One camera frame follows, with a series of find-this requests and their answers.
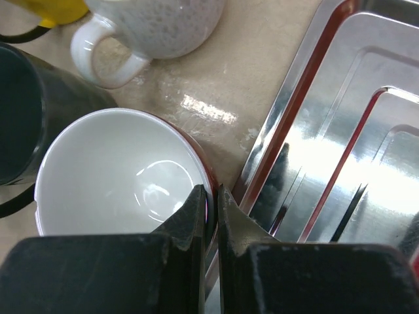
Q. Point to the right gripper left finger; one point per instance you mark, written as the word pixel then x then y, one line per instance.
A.
pixel 182 281

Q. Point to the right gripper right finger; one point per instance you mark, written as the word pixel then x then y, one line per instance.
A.
pixel 241 289

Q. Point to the dark red mug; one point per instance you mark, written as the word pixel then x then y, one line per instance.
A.
pixel 119 171

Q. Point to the white speckled mug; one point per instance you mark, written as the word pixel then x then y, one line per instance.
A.
pixel 150 29

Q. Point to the dark grey mug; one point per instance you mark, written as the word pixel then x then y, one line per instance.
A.
pixel 38 101

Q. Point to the yellow mug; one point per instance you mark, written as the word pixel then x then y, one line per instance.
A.
pixel 51 12

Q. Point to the metal tray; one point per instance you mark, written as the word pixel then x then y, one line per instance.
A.
pixel 336 160

